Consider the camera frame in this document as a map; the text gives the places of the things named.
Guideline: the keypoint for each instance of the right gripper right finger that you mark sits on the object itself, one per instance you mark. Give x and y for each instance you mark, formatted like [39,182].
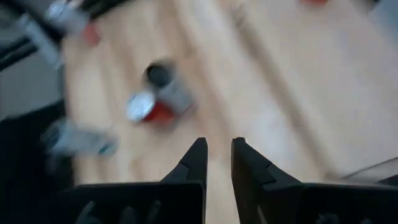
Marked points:
[280,202]

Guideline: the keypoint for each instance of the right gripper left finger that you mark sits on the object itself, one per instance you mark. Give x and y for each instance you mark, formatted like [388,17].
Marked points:
[174,202]

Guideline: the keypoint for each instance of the pink white Spindrift can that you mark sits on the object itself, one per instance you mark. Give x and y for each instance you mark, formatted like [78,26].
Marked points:
[66,14]

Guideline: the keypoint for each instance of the white can black lid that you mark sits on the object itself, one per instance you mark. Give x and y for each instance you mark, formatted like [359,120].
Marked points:
[174,93]

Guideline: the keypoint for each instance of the black aluminium rig frame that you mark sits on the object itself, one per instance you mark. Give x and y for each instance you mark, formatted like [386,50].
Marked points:
[18,49]

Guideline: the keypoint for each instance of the red cola can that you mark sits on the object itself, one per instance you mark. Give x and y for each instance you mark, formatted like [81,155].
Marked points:
[140,105]

